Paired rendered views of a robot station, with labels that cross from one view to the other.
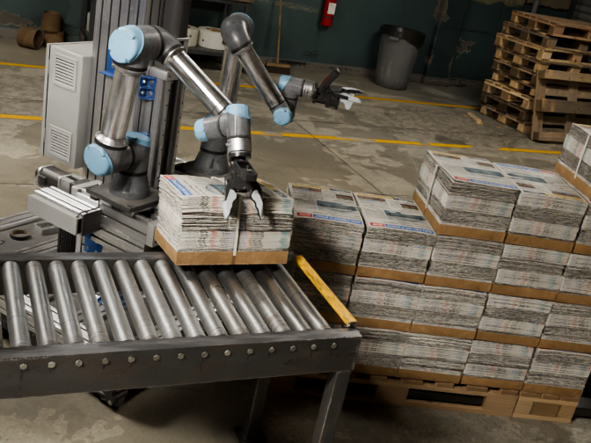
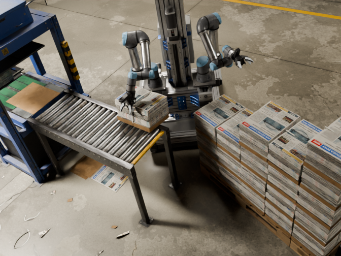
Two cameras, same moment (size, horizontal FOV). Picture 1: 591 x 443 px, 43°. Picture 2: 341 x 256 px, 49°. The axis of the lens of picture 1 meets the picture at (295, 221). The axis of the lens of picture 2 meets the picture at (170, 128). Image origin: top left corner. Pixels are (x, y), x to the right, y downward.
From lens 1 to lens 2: 3.01 m
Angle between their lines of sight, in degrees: 60
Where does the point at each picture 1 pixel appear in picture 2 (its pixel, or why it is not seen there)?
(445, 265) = (246, 160)
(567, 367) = (311, 243)
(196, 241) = (122, 114)
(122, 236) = not seen: hidden behind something
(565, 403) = not seen: outside the picture
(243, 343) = (97, 153)
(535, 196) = (275, 148)
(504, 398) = (284, 235)
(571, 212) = (293, 165)
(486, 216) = (257, 147)
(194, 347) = (86, 148)
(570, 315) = (305, 217)
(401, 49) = not seen: outside the picture
